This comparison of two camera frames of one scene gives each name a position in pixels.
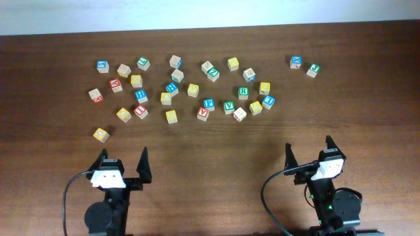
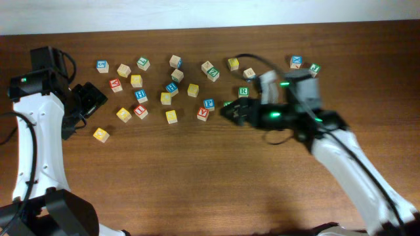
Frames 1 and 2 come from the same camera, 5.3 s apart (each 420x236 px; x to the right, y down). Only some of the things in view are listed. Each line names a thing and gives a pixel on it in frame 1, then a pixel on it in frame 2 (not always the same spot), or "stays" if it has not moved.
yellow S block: (193, 90) stays
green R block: (243, 93) stays
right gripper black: (302, 176) → (248, 111)
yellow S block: (171, 117) stays
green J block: (314, 69) stays
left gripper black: (136, 184) → (94, 96)
